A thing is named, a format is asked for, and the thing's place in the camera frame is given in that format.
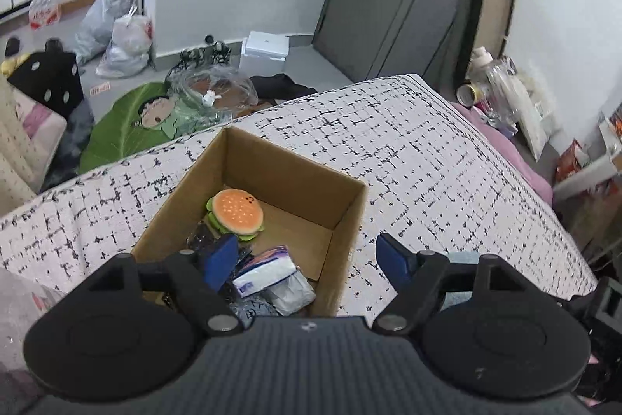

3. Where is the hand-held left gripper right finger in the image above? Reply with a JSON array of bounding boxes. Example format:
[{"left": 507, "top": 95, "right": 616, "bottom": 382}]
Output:
[{"left": 372, "top": 232, "right": 528, "bottom": 336}]

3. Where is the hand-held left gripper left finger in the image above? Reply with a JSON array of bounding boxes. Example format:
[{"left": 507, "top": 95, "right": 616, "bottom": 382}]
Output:
[{"left": 85, "top": 233, "right": 245, "bottom": 338}]

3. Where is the black spotted pouch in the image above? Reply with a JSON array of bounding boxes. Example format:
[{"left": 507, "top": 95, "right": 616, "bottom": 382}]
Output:
[{"left": 183, "top": 223, "right": 253, "bottom": 294}]

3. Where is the purple white tissue pack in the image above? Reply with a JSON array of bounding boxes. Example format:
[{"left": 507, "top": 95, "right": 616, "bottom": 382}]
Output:
[{"left": 232, "top": 247, "right": 297, "bottom": 298}]

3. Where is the burger plush toy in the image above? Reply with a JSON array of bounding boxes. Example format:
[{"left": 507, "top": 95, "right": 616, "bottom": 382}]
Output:
[{"left": 204, "top": 189, "right": 265, "bottom": 243}]

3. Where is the blue plush toy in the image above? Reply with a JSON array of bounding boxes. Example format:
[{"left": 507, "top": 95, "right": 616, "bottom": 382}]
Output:
[{"left": 439, "top": 250, "right": 483, "bottom": 312}]

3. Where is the white soft packet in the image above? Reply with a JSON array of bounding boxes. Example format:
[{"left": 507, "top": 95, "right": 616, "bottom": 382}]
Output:
[{"left": 265, "top": 271, "right": 318, "bottom": 317}]

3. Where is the brown cardboard box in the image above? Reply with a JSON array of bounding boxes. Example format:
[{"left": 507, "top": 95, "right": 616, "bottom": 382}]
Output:
[{"left": 131, "top": 126, "right": 369, "bottom": 319}]

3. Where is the white black patterned blanket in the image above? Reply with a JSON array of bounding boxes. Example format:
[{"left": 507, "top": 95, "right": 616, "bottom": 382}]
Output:
[{"left": 0, "top": 74, "right": 598, "bottom": 323}]

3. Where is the pink bed sheet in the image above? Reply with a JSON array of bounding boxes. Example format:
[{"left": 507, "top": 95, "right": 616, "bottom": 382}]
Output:
[{"left": 448, "top": 100, "right": 556, "bottom": 204}]

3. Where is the red bag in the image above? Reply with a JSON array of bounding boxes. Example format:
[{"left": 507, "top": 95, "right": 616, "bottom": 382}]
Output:
[{"left": 555, "top": 139, "right": 592, "bottom": 183}]

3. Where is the green leaf cartoon cushion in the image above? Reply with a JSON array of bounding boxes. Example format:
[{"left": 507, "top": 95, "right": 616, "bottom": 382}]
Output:
[{"left": 79, "top": 81, "right": 196, "bottom": 175}]

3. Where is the clear crumpled plastic bag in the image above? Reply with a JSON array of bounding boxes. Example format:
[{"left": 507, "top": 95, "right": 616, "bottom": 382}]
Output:
[{"left": 166, "top": 64, "right": 259, "bottom": 125}]

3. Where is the paper cup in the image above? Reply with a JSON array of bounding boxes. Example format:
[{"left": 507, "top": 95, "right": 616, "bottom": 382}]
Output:
[{"left": 456, "top": 83, "right": 487, "bottom": 105}]

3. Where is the black cloth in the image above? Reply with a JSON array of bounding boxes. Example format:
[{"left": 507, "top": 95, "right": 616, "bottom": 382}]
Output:
[{"left": 249, "top": 73, "right": 320, "bottom": 105}]

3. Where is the pink cloth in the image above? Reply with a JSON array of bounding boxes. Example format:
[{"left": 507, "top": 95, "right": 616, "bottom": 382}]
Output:
[{"left": 0, "top": 268, "right": 66, "bottom": 396}]

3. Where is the white box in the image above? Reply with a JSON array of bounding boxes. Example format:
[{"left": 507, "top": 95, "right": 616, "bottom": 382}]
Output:
[{"left": 238, "top": 31, "right": 291, "bottom": 76}]

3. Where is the beige dotted cushion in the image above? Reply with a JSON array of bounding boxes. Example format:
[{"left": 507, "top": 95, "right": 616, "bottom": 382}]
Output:
[{"left": 0, "top": 74, "right": 69, "bottom": 217}]

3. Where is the black polka dot cushion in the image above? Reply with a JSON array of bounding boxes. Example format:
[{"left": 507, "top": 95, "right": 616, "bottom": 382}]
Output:
[{"left": 6, "top": 38, "right": 84, "bottom": 118}]

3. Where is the grey plastic bag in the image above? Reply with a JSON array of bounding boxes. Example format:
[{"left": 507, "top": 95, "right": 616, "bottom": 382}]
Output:
[{"left": 74, "top": 0, "right": 139, "bottom": 67}]

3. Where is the black framed board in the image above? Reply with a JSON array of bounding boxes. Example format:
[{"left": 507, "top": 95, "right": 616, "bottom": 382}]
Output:
[{"left": 453, "top": 0, "right": 519, "bottom": 86}]

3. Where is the power strip with cables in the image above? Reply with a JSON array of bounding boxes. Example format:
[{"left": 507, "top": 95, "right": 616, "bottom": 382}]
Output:
[{"left": 179, "top": 35, "right": 230, "bottom": 67}]

